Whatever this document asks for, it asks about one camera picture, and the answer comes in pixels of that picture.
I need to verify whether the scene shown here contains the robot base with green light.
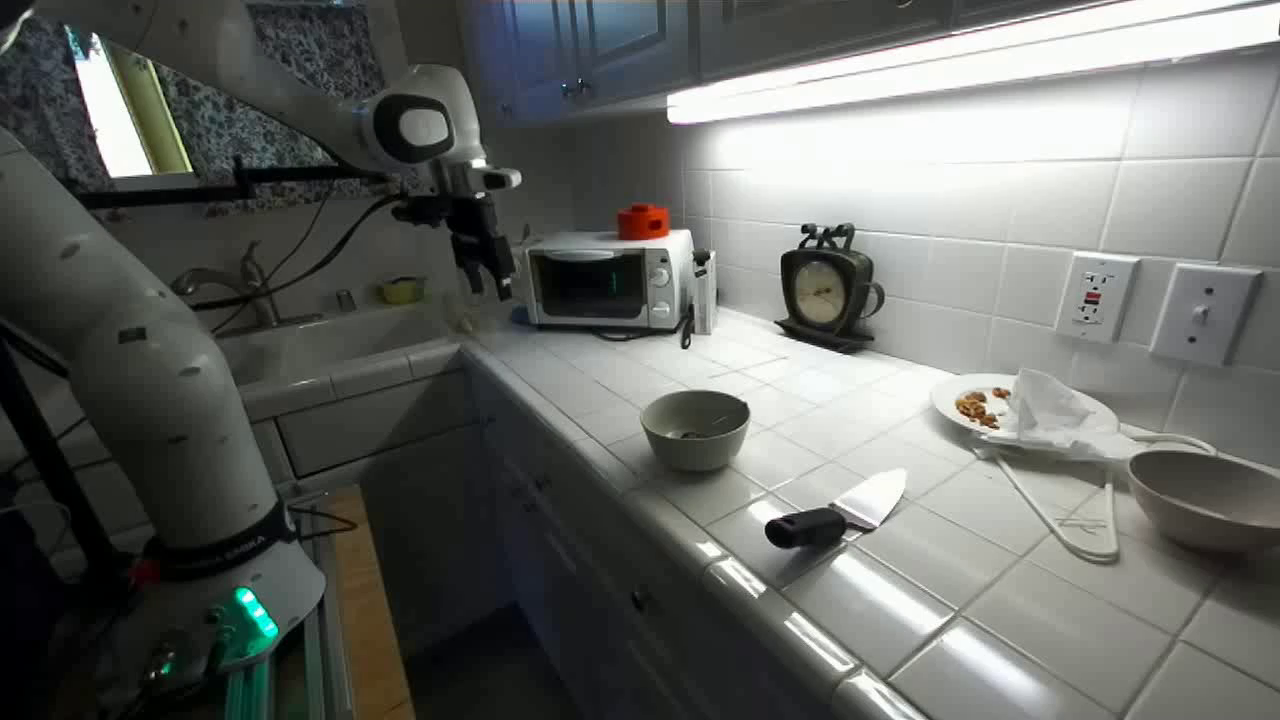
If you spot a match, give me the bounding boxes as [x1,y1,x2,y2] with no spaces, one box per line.
[92,544,326,717]

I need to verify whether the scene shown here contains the white power outlet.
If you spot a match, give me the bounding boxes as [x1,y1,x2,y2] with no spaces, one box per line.
[1054,253,1138,345]

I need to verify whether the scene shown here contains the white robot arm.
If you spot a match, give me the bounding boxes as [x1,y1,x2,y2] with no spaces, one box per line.
[0,0,521,557]

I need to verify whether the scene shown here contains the white ceramic bowl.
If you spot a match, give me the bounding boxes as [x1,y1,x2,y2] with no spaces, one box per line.
[640,389,753,475]

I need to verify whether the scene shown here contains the red pot on oven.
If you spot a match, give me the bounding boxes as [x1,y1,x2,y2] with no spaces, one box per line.
[616,204,671,239]

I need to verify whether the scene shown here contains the chrome faucet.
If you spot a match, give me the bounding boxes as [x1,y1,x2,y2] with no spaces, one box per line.
[169,243,279,337]

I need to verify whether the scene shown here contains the black retro clock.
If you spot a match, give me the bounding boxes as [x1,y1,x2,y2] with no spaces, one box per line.
[779,223,883,351]

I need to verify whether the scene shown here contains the white plate with food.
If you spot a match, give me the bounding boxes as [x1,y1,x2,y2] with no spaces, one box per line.
[930,373,1014,435]

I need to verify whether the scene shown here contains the white kitchen sink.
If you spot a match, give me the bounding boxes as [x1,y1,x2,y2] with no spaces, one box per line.
[222,305,457,421]

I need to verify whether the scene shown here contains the white cloth napkin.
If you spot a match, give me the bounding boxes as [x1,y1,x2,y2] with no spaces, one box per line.
[973,367,1194,564]

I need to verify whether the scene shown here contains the upper kitchen cabinets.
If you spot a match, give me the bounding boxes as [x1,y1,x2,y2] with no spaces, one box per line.
[457,0,1069,126]

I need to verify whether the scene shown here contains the under cabinet light strip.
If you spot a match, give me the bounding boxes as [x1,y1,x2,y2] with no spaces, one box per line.
[662,0,1280,126]

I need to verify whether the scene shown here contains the white lower cabinets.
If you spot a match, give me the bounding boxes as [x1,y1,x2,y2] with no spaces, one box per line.
[256,356,857,720]

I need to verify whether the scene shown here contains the black handled kitchen knife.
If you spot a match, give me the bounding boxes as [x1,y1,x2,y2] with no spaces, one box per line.
[765,473,909,547]

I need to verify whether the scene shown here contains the black utensil handle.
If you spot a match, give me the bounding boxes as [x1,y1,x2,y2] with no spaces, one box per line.
[678,299,695,351]

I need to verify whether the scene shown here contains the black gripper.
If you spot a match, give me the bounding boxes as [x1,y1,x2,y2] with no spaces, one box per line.
[390,160,521,299]

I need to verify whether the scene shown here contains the beige large bowl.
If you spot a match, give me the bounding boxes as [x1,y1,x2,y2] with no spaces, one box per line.
[1127,448,1280,554]

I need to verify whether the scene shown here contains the white toaster oven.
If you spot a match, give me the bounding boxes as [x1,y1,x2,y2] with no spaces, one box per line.
[523,229,693,333]

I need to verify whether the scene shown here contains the white light switch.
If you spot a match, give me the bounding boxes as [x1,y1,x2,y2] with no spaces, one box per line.
[1146,266,1262,367]

